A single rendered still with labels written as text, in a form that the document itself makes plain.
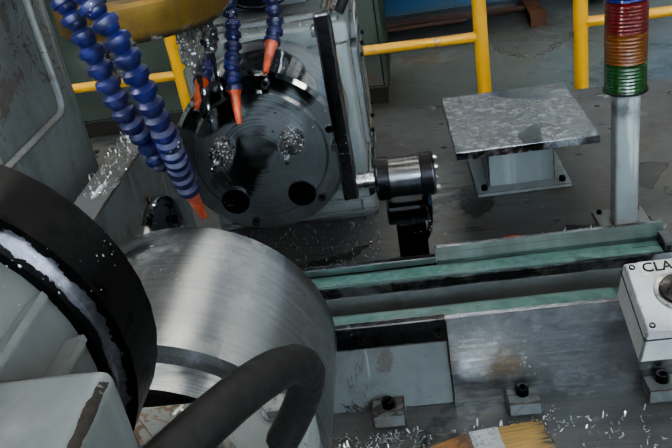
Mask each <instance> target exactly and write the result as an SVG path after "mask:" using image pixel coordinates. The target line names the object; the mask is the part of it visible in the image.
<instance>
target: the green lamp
mask: <svg viewBox="0 0 672 448"><path fill-rule="evenodd" d="M647 62H648V60H647V61H646V62H644V63H642V64H640V65H636V66H629V67H616V66H611V65H608V64H606V63H605V62H604V90H605V91H606V92H608V93H611V94H617V95H629V94H636V93H639V92H642V91H644V90H645V89H646V88H647V71H648V70H647V68H648V67H647V65H648V63H647Z"/></svg>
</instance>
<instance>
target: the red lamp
mask: <svg viewBox="0 0 672 448"><path fill-rule="evenodd" d="M604 3H605V4H604V10H605V11H604V14H605V15H604V21H605V22H604V32H605V33H607V34H609V35H613V36H631V35H637V34H641V33H644V32H645V31H647V30H648V29H649V27H648V25H649V23H648V22H649V6H650V5H649V3H650V1H649V0H644V1H642V2H638V3H632V4H611V3H608V2H606V1H604Z"/></svg>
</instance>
